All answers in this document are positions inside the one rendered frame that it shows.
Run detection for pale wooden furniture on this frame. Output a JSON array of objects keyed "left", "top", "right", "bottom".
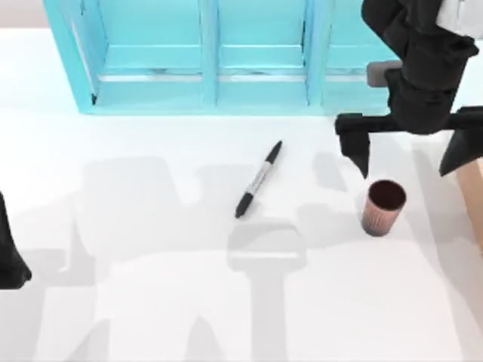
[{"left": 454, "top": 156, "right": 483, "bottom": 258}]

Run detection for pale grey rounded box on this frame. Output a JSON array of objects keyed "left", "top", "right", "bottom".
[{"left": 366, "top": 60, "right": 403, "bottom": 88}]

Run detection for pink cup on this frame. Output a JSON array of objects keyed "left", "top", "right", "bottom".
[{"left": 361, "top": 179, "right": 408, "bottom": 238}]

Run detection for black marker pen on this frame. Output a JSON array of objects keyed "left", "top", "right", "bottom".
[{"left": 234, "top": 140, "right": 284, "bottom": 219}]

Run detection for light blue rack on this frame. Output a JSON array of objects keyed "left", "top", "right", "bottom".
[{"left": 41, "top": 0, "right": 403, "bottom": 116}]

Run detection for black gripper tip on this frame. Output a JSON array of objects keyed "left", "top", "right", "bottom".
[{"left": 0, "top": 192, "right": 33, "bottom": 291}]

